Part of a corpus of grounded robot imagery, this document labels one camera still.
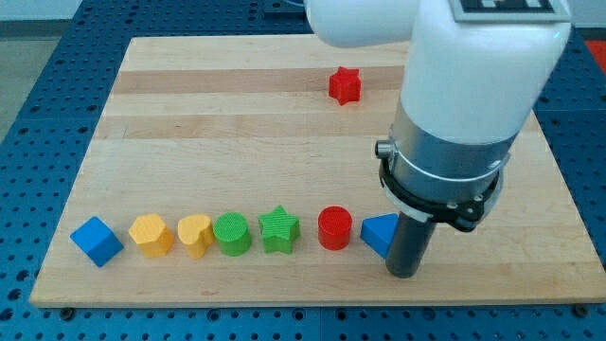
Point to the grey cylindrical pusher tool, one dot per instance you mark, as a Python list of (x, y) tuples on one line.
[(409, 242)]

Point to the yellow heart block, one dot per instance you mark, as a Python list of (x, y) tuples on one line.
[(196, 234)]

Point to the blue cube block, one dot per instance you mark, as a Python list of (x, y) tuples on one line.
[(97, 241)]

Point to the black white fiducial marker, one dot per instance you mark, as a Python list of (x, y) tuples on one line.
[(510, 11)]

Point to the green star block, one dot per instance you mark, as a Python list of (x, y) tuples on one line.
[(279, 229)]

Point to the red cylinder block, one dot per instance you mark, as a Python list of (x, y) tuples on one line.
[(334, 227)]

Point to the wooden board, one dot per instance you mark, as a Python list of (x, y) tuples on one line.
[(210, 125)]

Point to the red star block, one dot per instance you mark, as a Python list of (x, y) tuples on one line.
[(345, 85)]

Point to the yellow hexagon block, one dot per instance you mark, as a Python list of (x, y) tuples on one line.
[(152, 236)]

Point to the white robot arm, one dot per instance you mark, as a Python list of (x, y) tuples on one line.
[(473, 73)]

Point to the blue triangle block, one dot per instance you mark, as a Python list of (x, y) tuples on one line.
[(377, 232)]

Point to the green cylinder block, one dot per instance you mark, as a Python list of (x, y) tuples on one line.
[(232, 234)]

